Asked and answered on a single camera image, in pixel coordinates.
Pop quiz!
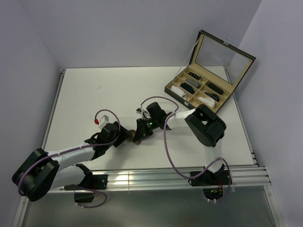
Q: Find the dark striped rolled sock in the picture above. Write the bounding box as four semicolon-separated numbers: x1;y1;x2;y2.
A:
204;92;220;102

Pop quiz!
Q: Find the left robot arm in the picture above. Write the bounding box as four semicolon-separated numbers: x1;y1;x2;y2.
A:
12;122;133;201

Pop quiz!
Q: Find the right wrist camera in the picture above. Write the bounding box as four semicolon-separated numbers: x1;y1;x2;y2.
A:
136;106;147;117

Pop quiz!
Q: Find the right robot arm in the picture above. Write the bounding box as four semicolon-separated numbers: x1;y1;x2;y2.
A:
133;102;226;184

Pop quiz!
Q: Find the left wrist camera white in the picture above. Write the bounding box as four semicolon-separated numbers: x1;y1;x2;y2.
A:
94;115;109;129

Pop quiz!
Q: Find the white rolled sock in box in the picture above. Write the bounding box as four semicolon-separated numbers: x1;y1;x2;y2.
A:
198;96;215;109

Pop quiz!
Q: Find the aluminium frame rail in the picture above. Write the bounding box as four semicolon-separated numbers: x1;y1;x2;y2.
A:
22;165;272;193

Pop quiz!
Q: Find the black white striped rolled sock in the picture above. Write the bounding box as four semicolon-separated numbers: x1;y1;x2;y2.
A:
188;72;202;82

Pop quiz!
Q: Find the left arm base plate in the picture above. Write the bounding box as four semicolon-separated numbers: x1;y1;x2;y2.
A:
64;174;108;191

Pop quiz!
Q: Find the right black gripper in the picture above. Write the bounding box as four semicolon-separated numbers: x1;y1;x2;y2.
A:
134;117;159;142

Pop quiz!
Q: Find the black compartment storage box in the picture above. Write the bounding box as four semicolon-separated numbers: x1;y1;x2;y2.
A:
164;30;256;113

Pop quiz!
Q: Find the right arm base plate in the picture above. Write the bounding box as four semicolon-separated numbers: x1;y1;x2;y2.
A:
188;170;230;186

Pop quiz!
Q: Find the grey rolled sock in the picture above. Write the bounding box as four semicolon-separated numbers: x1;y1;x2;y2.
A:
185;78;200;88

